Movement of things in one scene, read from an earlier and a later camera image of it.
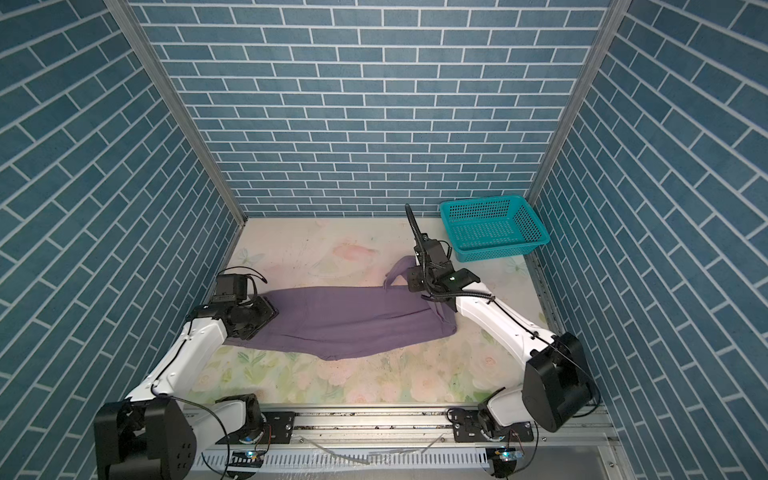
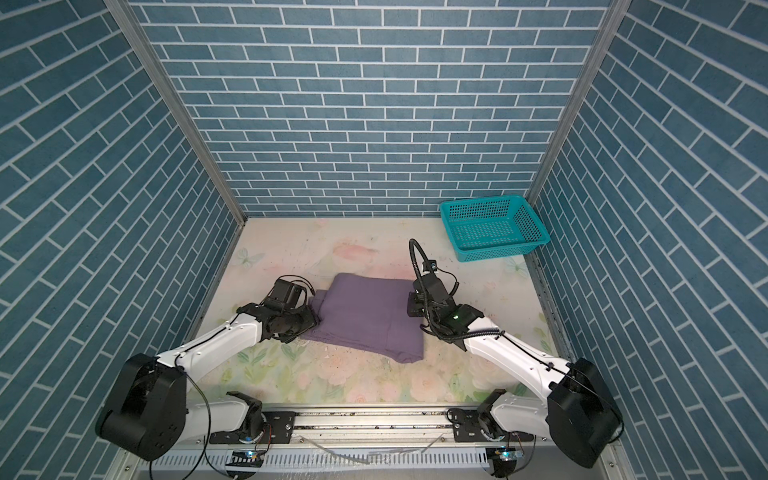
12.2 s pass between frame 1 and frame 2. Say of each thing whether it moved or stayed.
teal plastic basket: stayed
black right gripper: moved
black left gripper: moved
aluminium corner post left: stayed
